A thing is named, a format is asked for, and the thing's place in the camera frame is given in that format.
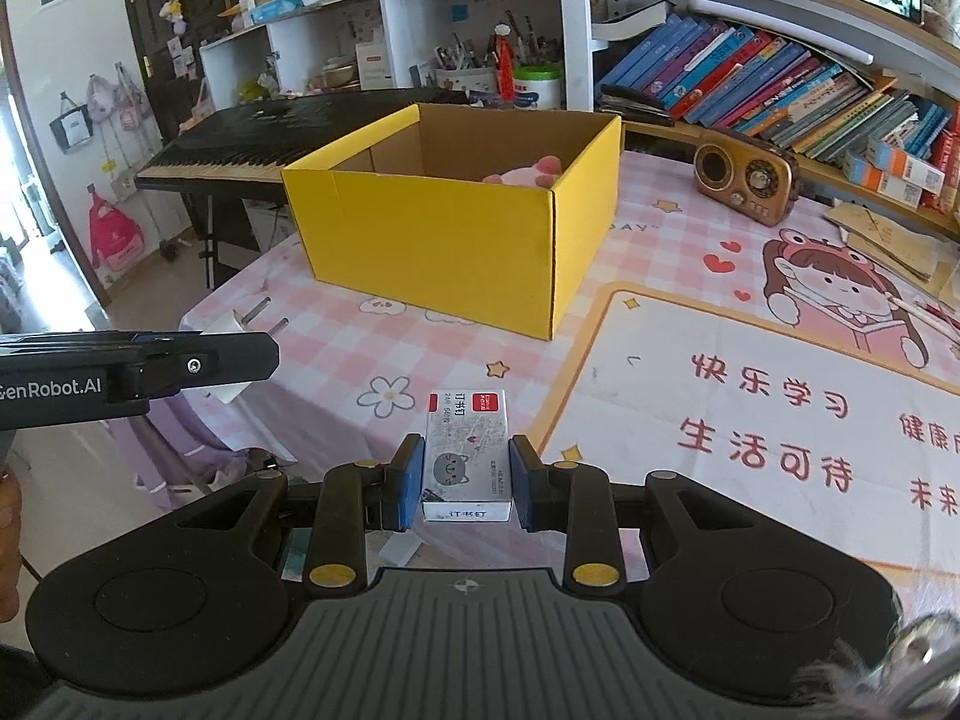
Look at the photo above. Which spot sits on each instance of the person's left forearm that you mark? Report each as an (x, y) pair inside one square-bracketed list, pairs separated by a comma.
[(9, 525)]

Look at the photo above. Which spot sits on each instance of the brown retro radio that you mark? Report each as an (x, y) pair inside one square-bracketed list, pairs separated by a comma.
[(742, 172)]

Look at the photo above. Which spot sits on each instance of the purple cloth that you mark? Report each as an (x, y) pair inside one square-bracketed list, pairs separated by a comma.
[(195, 450)]

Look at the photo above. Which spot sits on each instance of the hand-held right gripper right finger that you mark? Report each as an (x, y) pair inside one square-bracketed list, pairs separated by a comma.
[(525, 484)]

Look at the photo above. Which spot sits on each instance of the black keyboard stand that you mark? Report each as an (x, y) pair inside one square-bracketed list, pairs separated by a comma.
[(208, 240)]

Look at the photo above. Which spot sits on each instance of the grey fluffy cloth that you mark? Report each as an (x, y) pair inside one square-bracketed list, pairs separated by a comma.
[(885, 667)]

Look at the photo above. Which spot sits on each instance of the dark wooden door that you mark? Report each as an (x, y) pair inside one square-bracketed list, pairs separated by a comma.
[(187, 52)]

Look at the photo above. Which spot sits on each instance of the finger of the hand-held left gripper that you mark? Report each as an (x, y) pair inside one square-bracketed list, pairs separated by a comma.
[(225, 364)]

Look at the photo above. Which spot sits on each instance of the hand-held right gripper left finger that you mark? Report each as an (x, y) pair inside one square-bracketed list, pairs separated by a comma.
[(411, 480)]

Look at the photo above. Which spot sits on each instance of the stacked bowls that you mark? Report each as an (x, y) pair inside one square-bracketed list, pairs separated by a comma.
[(341, 75)]

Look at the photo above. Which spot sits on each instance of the brown cardboard pieces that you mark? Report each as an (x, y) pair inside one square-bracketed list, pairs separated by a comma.
[(892, 240)]

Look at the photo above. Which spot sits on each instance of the white red carton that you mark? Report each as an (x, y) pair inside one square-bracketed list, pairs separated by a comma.
[(371, 67)]

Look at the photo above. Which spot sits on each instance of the pink backpack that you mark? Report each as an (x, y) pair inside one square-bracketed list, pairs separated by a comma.
[(112, 236)]

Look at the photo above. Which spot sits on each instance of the white plug adapter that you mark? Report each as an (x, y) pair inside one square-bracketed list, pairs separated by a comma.
[(225, 322)]

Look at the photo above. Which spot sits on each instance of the black electronic keyboard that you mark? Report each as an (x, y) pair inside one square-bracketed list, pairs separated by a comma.
[(247, 135)]

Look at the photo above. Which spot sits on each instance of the yellow cardboard box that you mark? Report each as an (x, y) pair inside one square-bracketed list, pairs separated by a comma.
[(435, 247)]

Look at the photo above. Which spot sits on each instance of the row of blue purple books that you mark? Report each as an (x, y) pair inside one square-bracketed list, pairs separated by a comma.
[(750, 82)]

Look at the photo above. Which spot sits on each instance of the white orange small box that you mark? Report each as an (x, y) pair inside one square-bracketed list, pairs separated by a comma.
[(881, 184), (907, 161)]

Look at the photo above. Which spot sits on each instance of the pink hanging bag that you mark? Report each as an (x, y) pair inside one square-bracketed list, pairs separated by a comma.
[(116, 101)]

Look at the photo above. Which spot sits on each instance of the green lid white jar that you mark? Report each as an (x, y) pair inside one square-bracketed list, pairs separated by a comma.
[(536, 90)]

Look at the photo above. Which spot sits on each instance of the blue wet wipes pack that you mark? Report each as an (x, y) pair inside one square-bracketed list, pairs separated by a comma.
[(276, 9)]

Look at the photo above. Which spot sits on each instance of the grey white staple box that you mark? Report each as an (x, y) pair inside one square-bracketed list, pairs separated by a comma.
[(465, 457)]

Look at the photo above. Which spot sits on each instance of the pink plush toy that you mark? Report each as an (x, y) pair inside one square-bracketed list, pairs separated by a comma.
[(525, 174)]

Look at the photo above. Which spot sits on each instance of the white pen holder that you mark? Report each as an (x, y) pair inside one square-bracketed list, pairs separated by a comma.
[(465, 79)]

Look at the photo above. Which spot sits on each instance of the white tote bag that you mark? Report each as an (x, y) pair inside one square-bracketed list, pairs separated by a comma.
[(71, 127)]

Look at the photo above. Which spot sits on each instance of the white bookshelf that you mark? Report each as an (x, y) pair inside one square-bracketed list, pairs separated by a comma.
[(574, 30)]

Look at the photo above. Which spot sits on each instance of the red tassel ornament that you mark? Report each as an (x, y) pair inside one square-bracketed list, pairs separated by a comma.
[(504, 67)]

